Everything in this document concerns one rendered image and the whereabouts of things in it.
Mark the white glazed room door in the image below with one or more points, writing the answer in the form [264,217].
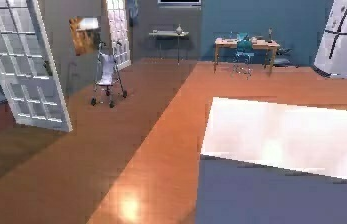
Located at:
[118,33]
[27,66]

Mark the teal desk chair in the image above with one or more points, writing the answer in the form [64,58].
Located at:
[244,50]

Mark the dark statuette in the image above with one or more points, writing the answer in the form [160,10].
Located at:
[270,35]

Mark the wooden desk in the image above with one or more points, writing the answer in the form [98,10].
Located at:
[244,45]

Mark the grey side table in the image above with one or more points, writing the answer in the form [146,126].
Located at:
[168,34]

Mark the dark grey office chair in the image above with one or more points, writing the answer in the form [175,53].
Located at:
[282,56]

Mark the grey vase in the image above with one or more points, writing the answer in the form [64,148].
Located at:
[179,30]

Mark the white refrigerator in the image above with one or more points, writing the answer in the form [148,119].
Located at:
[342,43]

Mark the black wall television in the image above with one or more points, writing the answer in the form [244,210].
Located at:
[179,2]

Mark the orange framed wall picture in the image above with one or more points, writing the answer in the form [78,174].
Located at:
[85,36]

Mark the white folding stroller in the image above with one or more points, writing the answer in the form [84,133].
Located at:
[107,71]

